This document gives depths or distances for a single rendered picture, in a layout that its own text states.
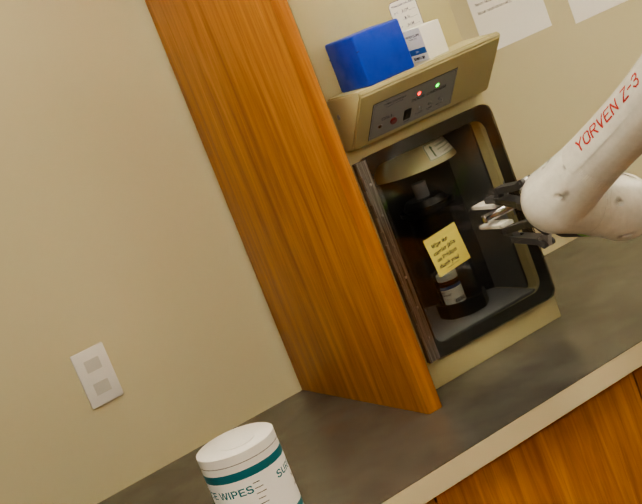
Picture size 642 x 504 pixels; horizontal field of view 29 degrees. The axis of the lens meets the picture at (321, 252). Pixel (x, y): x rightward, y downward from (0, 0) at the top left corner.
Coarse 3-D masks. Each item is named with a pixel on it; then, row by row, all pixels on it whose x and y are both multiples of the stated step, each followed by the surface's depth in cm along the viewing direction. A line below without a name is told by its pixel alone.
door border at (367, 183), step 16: (368, 176) 224; (368, 192) 224; (384, 224) 225; (384, 240) 225; (400, 256) 227; (400, 272) 227; (416, 304) 228; (416, 320) 228; (432, 336) 230; (432, 352) 230
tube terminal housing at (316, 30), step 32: (288, 0) 218; (320, 0) 221; (352, 0) 224; (384, 0) 227; (416, 0) 230; (320, 32) 221; (352, 32) 224; (448, 32) 234; (320, 64) 221; (480, 96) 237; (416, 128) 230; (352, 160) 224; (512, 320) 240; (544, 320) 243; (480, 352) 236
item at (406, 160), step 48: (432, 144) 230; (480, 144) 234; (384, 192) 225; (432, 192) 230; (480, 192) 234; (480, 240) 234; (432, 288) 230; (480, 288) 234; (528, 288) 239; (480, 336) 234
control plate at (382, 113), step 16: (432, 80) 221; (448, 80) 224; (400, 96) 218; (416, 96) 221; (432, 96) 224; (448, 96) 228; (384, 112) 218; (400, 112) 222; (416, 112) 225; (384, 128) 222
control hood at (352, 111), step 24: (456, 48) 222; (480, 48) 224; (408, 72) 216; (432, 72) 219; (480, 72) 229; (336, 96) 220; (360, 96) 212; (384, 96) 215; (456, 96) 230; (336, 120) 221; (360, 120) 216; (360, 144) 221
